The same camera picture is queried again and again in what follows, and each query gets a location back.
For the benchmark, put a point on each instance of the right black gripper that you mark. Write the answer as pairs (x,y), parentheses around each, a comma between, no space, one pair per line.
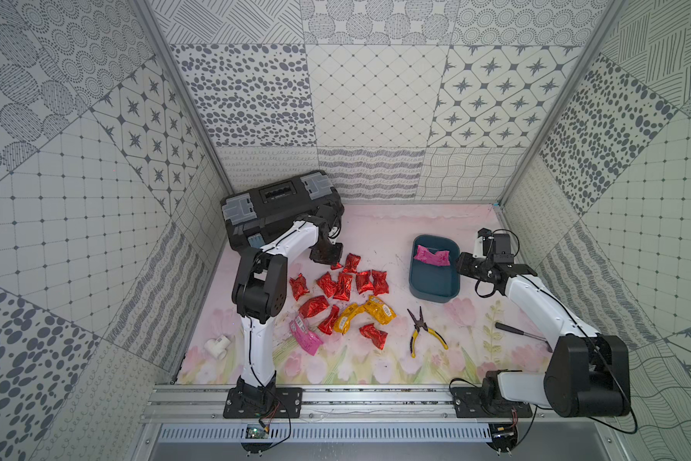
(463,267)

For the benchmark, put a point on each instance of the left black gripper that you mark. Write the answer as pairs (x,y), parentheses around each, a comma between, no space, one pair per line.
(327,253)

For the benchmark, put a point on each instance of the red tea bag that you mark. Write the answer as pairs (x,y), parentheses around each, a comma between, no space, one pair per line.
(364,282)
(314,307)
(350,266)
(380,284)
(375,335)
(327,326)
(343,287)
(327,285)
(299,286)

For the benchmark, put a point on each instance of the magenta tea bag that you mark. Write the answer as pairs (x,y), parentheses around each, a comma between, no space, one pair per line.
(307,340)
(437,258)

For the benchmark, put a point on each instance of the teal plastic storage box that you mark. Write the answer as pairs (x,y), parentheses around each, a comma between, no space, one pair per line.
(430,283)

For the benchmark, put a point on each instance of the yellow tea bag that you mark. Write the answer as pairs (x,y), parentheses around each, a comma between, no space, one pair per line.
(379,310)
(343,323)

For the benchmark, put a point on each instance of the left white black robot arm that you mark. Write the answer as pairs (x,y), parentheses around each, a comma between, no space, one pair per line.
(260,291)

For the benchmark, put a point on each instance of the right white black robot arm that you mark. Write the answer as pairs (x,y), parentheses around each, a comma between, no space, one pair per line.
(588,373)

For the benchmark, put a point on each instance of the black screwdriver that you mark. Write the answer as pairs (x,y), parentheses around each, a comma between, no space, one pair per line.
(506,328)

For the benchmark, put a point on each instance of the black plastic toolbox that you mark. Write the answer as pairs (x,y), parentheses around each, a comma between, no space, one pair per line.
(259,215)

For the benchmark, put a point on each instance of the white ventilation grille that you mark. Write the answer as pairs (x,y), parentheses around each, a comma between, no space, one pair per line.
(322,432)

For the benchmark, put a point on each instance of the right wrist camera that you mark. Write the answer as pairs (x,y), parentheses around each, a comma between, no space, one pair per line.
(483,242)

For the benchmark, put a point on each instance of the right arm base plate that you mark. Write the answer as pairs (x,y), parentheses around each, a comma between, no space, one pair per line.
(472,402)

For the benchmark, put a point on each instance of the aluminium mounting rail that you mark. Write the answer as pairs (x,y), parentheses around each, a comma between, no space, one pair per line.
(320,404)

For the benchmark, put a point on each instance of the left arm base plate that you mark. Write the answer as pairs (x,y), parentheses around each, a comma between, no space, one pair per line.
(246,402)

